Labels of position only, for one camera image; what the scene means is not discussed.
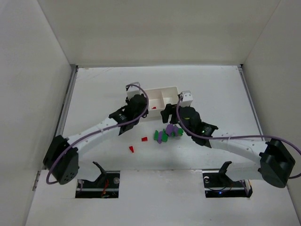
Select small red lego brick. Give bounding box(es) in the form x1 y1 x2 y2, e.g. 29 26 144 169
129 146 135 153

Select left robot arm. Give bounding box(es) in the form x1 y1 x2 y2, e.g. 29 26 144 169
43 94 149 185

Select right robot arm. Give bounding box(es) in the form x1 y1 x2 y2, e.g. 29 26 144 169
160 104 295 188

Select white three-compartment container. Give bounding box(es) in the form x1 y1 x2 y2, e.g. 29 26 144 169
140 87 178 121

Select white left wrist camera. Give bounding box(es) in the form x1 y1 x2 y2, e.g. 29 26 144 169
126 82 141 100

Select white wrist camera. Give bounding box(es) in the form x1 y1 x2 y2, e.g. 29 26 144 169
126 82 141 100
178 91 193 107

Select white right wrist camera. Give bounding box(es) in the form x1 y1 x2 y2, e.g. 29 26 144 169
178 91 193 107

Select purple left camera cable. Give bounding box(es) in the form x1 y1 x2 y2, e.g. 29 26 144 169
46 83 150 184

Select purple camera cable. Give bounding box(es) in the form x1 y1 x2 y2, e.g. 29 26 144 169
176 94 301 179
46 83 150 184

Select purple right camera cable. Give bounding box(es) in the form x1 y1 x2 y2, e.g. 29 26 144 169
176 94 301 179

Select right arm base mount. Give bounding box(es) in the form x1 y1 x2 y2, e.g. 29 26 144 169
202 161 253 198

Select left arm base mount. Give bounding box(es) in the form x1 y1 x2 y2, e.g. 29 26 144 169
75 161 120 199

